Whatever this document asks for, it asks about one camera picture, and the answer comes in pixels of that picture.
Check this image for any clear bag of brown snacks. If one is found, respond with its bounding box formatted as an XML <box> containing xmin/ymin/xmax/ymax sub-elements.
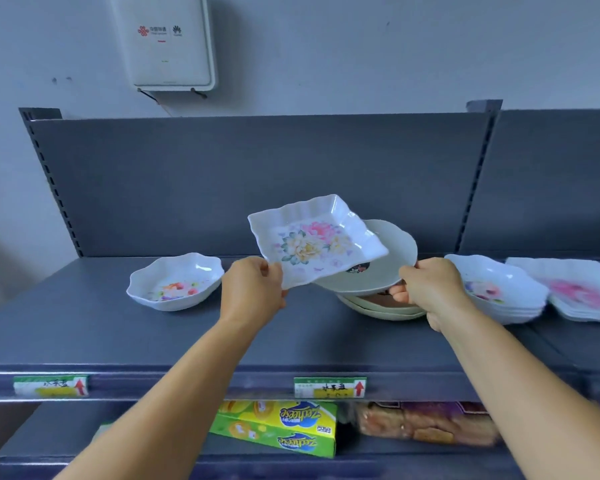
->
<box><xmin>351</xmin><ymin>401</ymin><xmax>502</xmax><ymax>448</ymax></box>

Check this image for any pale green packet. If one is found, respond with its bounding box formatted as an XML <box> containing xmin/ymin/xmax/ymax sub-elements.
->
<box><xmin>87</xmin><ymin>421</ymin><xmax>117</xmax><ymax>445</ymax></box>

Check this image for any grey metal shelf unit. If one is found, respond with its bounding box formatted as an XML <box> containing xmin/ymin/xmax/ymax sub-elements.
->
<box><xmin>454</xmin><ymin>109</ymin><xmax>600</xmax><ymax>425</ymax></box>
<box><xmin>0</xmin><ymin>100</ymin><xmax>588</xmax><ymax>480</ymax></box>

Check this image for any white wall-mounted network box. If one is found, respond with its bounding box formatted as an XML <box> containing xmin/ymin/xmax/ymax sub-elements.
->
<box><xmin>108</xmin><ymin>0</ymin><xmax>218</xmax><ymax>92</ymax></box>

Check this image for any white wavy floral bowl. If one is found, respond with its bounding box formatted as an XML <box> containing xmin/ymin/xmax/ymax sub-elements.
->
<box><xmin>126</xmin><ymin>253</ymin><xmax>225</xmax><ymax>312</ymax></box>

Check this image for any person's right forearm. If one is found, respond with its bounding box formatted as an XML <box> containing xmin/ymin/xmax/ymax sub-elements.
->
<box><xmin>437</xmin><ymin>301</ymin><xmax>600</xmax><ymax>480</ymax></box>

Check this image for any person's left forearm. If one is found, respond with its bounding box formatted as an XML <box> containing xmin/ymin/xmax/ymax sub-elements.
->
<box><xmin>54</xmin><ymin>314</ymin><xmax>270</xmax><ymax>480</ymax></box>

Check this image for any stack of square floral plates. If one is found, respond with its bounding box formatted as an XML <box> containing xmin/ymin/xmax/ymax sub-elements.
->
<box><xmin>505</xmin><ymin>257</ymin><xmax>600</xmax><ymax>324</ymax></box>

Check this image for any person's right hand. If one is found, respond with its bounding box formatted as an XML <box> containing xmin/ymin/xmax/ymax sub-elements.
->
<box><xmin>388</xmin><ymin>257</ymin><xmax>476</xmax><ymax>333</ymax></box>

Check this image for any person's left hand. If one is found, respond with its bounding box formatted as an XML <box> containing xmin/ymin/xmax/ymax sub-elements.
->
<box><xmin>220</xmin><ymin>256</ymin><xmax>289</xmax><ymax>328</ymax></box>

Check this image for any green and white price label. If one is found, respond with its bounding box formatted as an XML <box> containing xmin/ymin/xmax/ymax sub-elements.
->
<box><xmin>293</xmin><ymin>377</ymin><xmax>368</xmax><ymax>399</ymax></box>
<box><xmin>13</xmin><ymin>375</ymin><xmax>90</xmax><ymax>399</ymax></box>

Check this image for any round pale green plate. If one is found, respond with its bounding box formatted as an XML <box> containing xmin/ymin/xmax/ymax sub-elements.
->
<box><xmin>314</xmin><ymin>219</ymin><xmax>419</xmax><ymax>297</ymax></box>

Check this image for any square white floral plate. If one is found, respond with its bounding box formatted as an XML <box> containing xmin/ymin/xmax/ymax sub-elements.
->
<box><xmin>247</xmin><ymin>194</ymin><xmax>390</xmax><ymax>290</ymax></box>

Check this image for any yellow green cling film box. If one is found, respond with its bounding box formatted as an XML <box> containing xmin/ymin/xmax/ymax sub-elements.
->
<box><xmin>209</xmin><ymin>400</ymin><xmax>339</xmax><ymax>459</ymax></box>

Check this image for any stack of white floral bowls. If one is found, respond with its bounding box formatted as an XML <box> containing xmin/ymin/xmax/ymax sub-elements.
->
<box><xmin>444</xmin><ymin>254</ymin><xmax>551</xmax><ymax>326</ymax></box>

